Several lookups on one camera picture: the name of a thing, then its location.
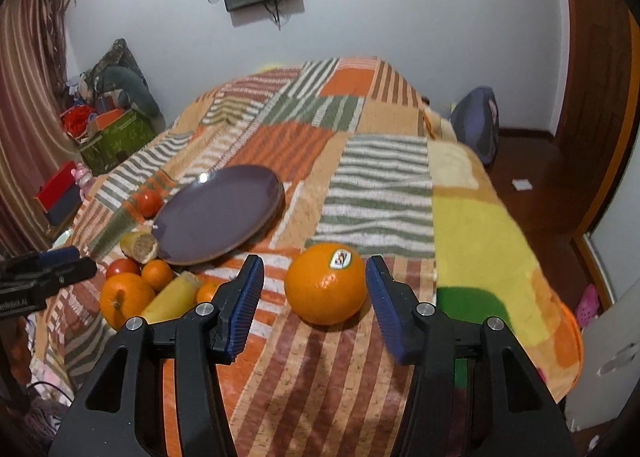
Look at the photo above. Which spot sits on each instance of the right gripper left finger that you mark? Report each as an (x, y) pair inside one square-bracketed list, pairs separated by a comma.
[(236, 303)]

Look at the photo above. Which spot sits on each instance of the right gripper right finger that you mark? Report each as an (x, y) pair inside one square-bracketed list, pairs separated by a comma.
[(393, 304)]

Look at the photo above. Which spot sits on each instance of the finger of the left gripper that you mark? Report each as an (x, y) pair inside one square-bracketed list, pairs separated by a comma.
[(60, 256), (59, 273)]

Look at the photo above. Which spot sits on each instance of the small mandarin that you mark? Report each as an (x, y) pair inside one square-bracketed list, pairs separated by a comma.
[(207, 290), (158, 274)]

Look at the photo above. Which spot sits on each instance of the long yellow banana piece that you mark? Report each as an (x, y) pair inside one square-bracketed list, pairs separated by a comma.
[(178, 297)]

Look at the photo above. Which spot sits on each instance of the red tomato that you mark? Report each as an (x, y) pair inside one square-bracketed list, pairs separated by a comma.
[(148, 203), (122, 266)]

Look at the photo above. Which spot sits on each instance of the medium orange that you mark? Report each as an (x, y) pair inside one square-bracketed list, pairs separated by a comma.
[(123, 296)]

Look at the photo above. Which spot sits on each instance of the large orange with sticker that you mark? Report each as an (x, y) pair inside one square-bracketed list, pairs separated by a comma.
[(325, 284)]

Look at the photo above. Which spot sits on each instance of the short yellow banana piece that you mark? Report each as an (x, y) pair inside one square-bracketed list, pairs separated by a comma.
[(142, 247)]

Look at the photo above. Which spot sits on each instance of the red and black box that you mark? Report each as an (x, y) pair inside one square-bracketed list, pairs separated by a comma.
[(59, 197)]

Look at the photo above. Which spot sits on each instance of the patchwork striped bedspread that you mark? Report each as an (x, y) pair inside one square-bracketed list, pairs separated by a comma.
[(348, 138)]

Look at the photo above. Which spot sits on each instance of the pink toy bottle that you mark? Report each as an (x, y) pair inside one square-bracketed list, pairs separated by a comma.
[(83, 178)]

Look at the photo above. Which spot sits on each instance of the dark purple plate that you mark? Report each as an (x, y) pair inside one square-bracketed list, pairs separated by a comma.
[(217, 213)]

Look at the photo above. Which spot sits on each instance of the yellow fleece blanket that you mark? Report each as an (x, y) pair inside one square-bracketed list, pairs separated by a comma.
[(485, 267)]

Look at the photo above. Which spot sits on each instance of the striped brown curtain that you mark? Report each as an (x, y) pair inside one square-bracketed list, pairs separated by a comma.
[(34, 144)]

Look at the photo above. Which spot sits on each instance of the green storage box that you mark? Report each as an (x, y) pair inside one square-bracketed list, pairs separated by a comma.
[(117, 142)]

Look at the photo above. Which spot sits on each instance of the blue backpack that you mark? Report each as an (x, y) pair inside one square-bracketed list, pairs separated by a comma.
[(475, 120)]

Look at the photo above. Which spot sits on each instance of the white panel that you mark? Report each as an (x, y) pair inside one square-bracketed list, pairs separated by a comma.
[(611, 366)]

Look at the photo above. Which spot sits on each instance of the brown wooden door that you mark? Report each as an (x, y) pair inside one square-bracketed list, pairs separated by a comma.
[(599, 107)]

